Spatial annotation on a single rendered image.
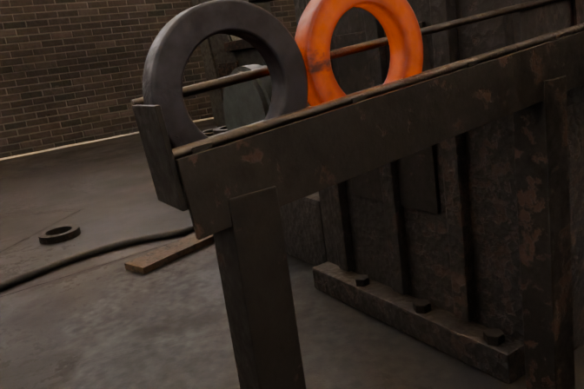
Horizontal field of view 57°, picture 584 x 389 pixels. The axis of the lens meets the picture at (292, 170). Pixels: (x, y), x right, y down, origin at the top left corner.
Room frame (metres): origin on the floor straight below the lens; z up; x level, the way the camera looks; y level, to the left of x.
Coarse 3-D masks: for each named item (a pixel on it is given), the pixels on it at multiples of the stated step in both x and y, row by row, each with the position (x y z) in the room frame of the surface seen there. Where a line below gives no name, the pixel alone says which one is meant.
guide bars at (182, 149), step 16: (560, 32) 0.87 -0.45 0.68; (576, 32) 0.89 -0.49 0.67; (512, 48) 0.80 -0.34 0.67; (448, 64) 0.74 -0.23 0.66; (464, 64) 0.75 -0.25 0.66; (400, 80) 0.69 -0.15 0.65; (416, 80) 0.70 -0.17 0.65; (352, 96) 0.64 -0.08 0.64; (368, 96) 0.66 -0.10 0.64; (304, 112) 0.61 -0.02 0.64; (320, 112) 0.62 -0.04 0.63; (240, 128) 0.57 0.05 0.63; (256, 128) 0.57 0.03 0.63; (272, 128) 0.58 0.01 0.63; (192, 144) 0.54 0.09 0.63; (208, 144) 0.54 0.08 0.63
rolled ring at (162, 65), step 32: (224, 0) 0.59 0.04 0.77; (160, 32) 0.57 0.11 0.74; (192, 32) 0.57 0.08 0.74; (224, 32) 0.60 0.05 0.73; (256, 32) 0.61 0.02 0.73; (288, 32) 0.63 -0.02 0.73; (160, 64) 0.55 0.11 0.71; (288, 64) 0.62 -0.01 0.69; (160, 96) 0.54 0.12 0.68; (288, 96) 0.62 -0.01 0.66; (192, 128) 0.56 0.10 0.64
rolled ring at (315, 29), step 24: (312, 0) 0.67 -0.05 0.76; (336, 0) 0.66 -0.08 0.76; (360, 0) 0.68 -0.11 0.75; (384, 0) 0.70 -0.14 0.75; (312, 24) 0.64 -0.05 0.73; (384, 24) 0.73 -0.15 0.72; (408, 24) 0.72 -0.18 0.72; (312, 48) 0.64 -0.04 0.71; (408, 48) 0.72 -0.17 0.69; (312, 72) 0.64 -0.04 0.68; (408, 72) 0.71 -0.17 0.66; (312, 96) 0.65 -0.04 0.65; (336, 96) 0.65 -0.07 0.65
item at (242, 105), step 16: (256, 64) 2.08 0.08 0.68; (256, 80) 1.99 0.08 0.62; (224, 96) 2.19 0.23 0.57; (240, 96) 2.08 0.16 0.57; (256, 96) 1.97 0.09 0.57; (224, 112) 2.21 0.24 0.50; (240, 112) 2.09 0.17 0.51; (256, 112) 1.98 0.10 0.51; (288, 208) 1.79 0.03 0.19; (304, 208) 1.70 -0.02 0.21; (320, 208) 1.63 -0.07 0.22; (288, 224) 1.80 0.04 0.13; (304, 224) 1.71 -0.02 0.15; (320, 224) 1.64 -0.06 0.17; (288, 240) 1.81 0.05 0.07; (304, 240) 1.72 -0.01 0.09; (320, 240) 1.64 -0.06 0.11; (304, 256) 1.73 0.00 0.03; (320, 256) 1.65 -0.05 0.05
